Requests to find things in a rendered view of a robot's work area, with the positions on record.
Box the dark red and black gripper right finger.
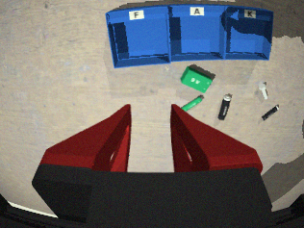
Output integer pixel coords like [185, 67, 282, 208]
[170, 104, 263, 174]

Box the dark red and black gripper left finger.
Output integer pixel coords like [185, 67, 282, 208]
[39, 104, 132, 172]

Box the grey hex-head bolt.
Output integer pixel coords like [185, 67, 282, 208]
[259, 84, 267, 99]

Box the green cylindrical battery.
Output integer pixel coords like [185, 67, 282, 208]
[182, 96, 202, 111]

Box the blue three-compartment bin rack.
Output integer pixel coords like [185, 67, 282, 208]
[105, 4, 274, 68]

